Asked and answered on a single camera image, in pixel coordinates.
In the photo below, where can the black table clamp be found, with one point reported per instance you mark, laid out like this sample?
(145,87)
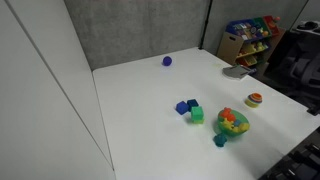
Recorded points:
(314,110)

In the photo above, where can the yellow toy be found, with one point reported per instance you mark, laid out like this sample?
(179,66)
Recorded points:
(228,124)
(244,127)

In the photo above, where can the orange toy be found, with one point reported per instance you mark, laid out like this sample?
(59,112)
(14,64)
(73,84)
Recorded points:
(226,113)

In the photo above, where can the rainbow stacking cups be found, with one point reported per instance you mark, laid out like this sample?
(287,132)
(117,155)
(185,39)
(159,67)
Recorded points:
(254,100)

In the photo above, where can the small blue toy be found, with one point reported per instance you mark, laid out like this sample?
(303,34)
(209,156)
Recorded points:
(237,122)

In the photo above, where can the teal star toy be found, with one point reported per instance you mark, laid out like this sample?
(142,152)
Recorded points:
(220,140)

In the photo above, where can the green bowl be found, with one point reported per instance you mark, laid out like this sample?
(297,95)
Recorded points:
(245,118)

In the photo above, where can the black pole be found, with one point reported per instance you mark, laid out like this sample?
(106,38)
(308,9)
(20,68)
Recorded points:
(205,25)

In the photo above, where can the black office chair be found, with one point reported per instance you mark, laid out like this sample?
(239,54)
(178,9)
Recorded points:
(296,66)

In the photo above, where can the purple ball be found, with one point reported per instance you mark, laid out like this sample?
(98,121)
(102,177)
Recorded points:
(167,61)

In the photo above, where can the dark blue cube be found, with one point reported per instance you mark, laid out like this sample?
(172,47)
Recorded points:
(193,103)

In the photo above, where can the red toy bin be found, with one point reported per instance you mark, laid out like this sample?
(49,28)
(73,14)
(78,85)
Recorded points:
(270,22)

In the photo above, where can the wooden toy shelf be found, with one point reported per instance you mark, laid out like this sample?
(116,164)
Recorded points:
(230,45)

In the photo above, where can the lime green cube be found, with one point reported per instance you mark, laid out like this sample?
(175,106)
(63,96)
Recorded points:
(199,121)

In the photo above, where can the orange ball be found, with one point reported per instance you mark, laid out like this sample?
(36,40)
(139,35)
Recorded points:
(277,19)

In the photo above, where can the gray metal plate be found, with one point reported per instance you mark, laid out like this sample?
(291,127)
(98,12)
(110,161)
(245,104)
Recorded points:
(236,71)

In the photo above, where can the green toy bin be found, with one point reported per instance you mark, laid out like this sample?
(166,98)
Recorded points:
(258,24)

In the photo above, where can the blue toy bin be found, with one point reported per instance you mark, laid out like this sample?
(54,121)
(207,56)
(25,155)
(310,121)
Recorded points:
(243,30)

